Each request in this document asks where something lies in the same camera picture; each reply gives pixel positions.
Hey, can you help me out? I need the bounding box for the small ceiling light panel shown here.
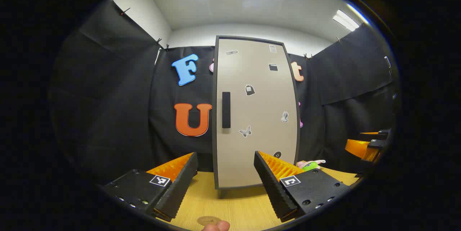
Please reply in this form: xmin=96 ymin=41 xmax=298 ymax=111
xmin=332 ymin=9 xmax=360 ymax=32

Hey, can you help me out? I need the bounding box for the green and pink plush toy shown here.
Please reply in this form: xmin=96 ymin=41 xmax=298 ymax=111
xmin=296 ymin=159 xmax=326 ymax=171

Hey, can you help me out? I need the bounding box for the black backdrop cloth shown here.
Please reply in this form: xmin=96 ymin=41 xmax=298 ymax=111
xmin=49 ymin=0 xmax=400 ymax=188

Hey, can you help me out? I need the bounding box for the round brown coaster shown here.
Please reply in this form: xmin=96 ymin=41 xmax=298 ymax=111
xmin=197 ymin=216 xmax=222 ymax=226

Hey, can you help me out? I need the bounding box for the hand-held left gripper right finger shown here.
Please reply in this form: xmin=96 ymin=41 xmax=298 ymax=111
xmin=254 ymin=151 xmax=352 ymax=223

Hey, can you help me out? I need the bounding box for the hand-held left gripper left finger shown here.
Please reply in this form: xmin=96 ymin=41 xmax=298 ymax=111
xmin=102 ymin=152 xmax=198 ymax=222

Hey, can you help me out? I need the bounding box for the beige cabinet door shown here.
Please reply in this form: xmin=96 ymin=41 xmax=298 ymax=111
xmin=215 ymin=38 xmax=298 ymax=188

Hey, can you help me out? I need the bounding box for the black door handle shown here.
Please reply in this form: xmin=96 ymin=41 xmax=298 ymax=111
xmin=222 ymin=92 xmax=231 ymax=129

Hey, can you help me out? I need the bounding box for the dark grey cabinet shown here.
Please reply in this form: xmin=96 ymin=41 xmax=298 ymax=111
xmin=212 ymin=35 xmax=301 ymax=199

